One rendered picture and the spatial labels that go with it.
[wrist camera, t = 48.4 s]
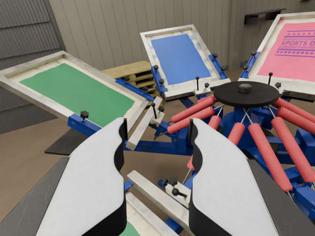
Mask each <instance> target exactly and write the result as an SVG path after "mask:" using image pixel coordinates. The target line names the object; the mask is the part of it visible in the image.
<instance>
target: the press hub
mask: <svg viewBox="0 0 315 236"><path fill-rule="evenodd" d="M279 95H280V94H279V91H278V90H277V89H276V88H275V87H273V86H271V85H269V84H265V83H261V82H256V81H232V82H228V83H224V84H221V85H219V86H218V87H216V88H215V89H214V97H215V99H216V100H218V101H219V102H221V103H223V104H226V105H229V106H233V107H234V111H233V112H229V113H227V114H226V115H224V117H223V127H221V126H220V125H219V126H218V128H217V130H216V131H217V132H219V133H220V134H222V135H223V136H225V137H226V138H228V137H229V135H230V133H231V131H232V129H233V127H234V124H235V123H241V121H242V119H243V117H244V115H245V112H244V110H243V108H245V109H246V110H247V109H248V108H249V110H248V112H247V113H248V115H249V117H250V119H251V121H252V123H253V124H254V123H257V124H259V126H260V127H261V124H262V121H261V119H260V118H259V117H258V116H257V115H255V114H253V113H252V108H259V107H264V106H268V105H271V104H273V103H275V102H276V101H277V100H278V99H279ZM242 124H243V125H244V126H245V127H246V128H245V130H244V132H243V134H242V136H241V138H240V141H239V143H238V145H237V147H238V148H239V149H240V150H241V151H242V152H243V154H244V155H245V156H246V157H247V158H248V159H251V160H256V161H257V162H258V160H257V159H256V158H254V157H253V156H252V155H251V154H250V153H249V152H248V151H247V150H246V148H251V147H254V146H256V147H257V145H256V143H255V141H254V139H253V137H252V135H251V133H250V131H249V129H248V126H249V125H251V123H250V121H249V119H248V117H247V115H246V117H245V119H244V121H243V123H242ZM261 129H262V131H263V133H264V135H265V136H270V137H275V136H274V135H273V134H272V133H271V132H270V131H268V130H267V129H265V128H263V127H261ZM269 144H270V146H271V148H272V149H273V151H274V153H275V154H276V153H277V151H278V143H269Z"/></svg>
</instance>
